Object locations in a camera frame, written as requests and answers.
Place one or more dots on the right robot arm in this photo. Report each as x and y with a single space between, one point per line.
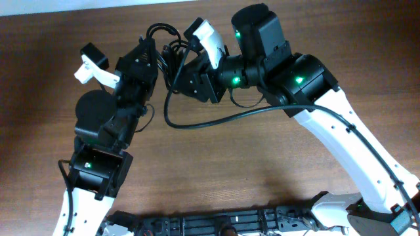
387 200

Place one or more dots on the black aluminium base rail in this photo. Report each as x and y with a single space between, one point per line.
261 221

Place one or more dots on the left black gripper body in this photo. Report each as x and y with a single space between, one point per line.
138 67

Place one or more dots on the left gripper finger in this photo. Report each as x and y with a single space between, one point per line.
148 61
128 66

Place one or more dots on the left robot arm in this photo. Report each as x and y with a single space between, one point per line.
107 120

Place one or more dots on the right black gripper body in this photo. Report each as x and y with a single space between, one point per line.
207 86

